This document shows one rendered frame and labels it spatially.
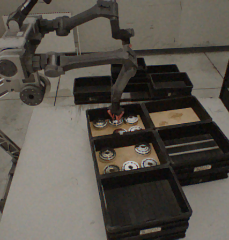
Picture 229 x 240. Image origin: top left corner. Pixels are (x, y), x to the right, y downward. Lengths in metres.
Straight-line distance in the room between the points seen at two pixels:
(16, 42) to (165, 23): 3.45
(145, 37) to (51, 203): 3.50
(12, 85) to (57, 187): 0.70
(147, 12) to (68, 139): 2.96
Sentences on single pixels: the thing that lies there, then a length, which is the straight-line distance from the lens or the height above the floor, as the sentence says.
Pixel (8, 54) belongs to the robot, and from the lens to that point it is 1.36.
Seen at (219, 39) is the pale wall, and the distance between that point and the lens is 5.02.
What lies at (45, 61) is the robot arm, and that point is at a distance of 1.33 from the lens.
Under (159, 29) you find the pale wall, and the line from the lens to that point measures 4.63.
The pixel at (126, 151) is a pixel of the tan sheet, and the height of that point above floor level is 0.83.
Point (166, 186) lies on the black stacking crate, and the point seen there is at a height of 0.83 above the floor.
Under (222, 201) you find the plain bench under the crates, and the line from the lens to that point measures 1.71.
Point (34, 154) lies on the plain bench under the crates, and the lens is 1.95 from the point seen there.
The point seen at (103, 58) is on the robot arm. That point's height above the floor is 1.47.
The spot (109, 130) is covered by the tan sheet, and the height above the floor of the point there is 0.83.
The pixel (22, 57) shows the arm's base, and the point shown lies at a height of 1.50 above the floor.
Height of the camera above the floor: 2.04
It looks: 39 degrees down
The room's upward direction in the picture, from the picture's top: 2 degrees counter-clockwise
